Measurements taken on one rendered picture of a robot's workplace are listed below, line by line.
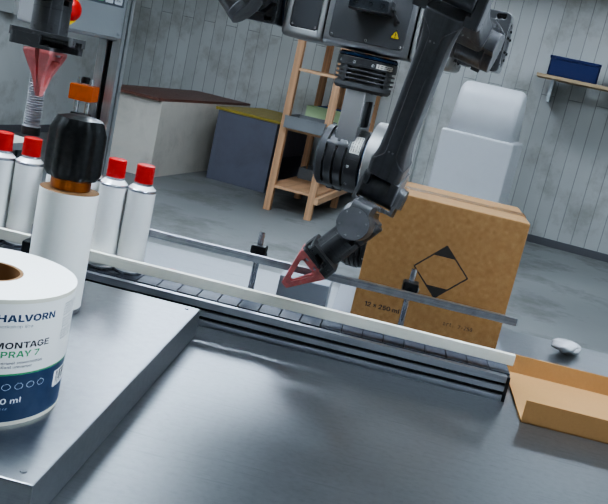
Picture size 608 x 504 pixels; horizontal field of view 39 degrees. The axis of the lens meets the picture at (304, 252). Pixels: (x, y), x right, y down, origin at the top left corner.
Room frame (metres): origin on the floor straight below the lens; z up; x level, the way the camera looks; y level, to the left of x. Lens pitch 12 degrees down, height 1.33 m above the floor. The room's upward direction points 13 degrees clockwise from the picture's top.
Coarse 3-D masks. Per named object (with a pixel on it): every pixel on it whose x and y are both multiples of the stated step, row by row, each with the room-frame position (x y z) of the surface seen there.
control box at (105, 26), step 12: (24, 0) 1.59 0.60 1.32; (84, 0) 1.60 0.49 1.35; (24, 12) 1.59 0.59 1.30; (84, 12) 1.60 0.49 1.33; (96, 12) 1.62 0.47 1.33; (108, 12) 1.64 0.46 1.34; (120, 12) 1.66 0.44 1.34; (72, 24) 1.58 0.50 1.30; (84, 24) 1.60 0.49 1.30; (96, 24) 1.62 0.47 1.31; (108, 24) 1.64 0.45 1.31; (120, 24) 1.66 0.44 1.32; (96, 36) 1.63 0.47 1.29; (108, 36) 1.65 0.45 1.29; (120, 36) 1.67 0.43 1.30
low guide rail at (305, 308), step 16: (16, 240) 1.51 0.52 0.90; (96, 256) 1.50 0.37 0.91; (112, 256) 1.50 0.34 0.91; (144, 272) 1.49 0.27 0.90; (160, 272) 1.49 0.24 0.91; (176, 272) 1.49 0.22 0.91; (208, 288) 1.48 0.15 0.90; (224, 288) 1.48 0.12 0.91; (240, 288) 1.48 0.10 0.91; (272, 304) 1.47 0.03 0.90; (288, 304) 1.47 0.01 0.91; (304, 304) 1.47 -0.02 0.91; (336, 320) 1.46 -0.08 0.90; (352, 320) 1.46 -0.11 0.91; (368, 320) 1.46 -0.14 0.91; (400, 336) 1.45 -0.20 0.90; (416, 336) 1.45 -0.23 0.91; (432, 336) 1.45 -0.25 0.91; (464, 352) 1.44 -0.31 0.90; (480, 352) 1.44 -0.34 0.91; (496, 352) 1.44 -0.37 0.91
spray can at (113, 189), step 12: (108, 168) 1.52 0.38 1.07; (120, 168) 1.52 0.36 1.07; (108, 180) 1.52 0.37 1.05; (120, 180) 1.53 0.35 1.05; (108, 192) 1.51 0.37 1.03; (120, 192) 1.52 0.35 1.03; (108, 204) 1.51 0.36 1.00; (120, 204) 1.52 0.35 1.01; (96, 216) 1.52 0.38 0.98; (108, 216) 1.51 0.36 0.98; (120, 216) 1.53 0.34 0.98; (96, 228) 1.51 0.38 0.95; (108, 228) 1.51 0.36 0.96; (120, 228) 1.54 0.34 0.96; (96, 240) 1.51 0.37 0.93; (108, 240) 1.51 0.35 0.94; (108, 252) 1.52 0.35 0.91; (96, 264) 1.51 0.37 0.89
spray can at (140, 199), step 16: (144, 176) 1.52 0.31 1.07; (128, 192) 1.52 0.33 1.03; (144, 192) 1.51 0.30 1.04; (128, 208) 1.52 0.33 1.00; (144, 208) 1.52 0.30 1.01; (128, 224) 1.51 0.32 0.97; (144, 224) 1.52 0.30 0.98; (128, 240) 1.51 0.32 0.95; (144, 240) 1.53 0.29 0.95; (128, 256) 1.51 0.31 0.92; (128, 272) 1.51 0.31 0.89
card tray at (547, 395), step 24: (528, 360) 1.60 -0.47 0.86; (528, 384) 1.55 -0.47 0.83; (552, 384) 1.58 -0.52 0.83; (576, 384) 1.59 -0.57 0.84; (600, 384) 1.59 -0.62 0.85; (528, 408) 1.35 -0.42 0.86; (552, 408) 1.35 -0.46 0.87; (576, 408) 1.47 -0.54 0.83; (600, 408) 1.50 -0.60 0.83; (576, 432) 1.34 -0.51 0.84; (600, 432) 1.34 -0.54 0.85
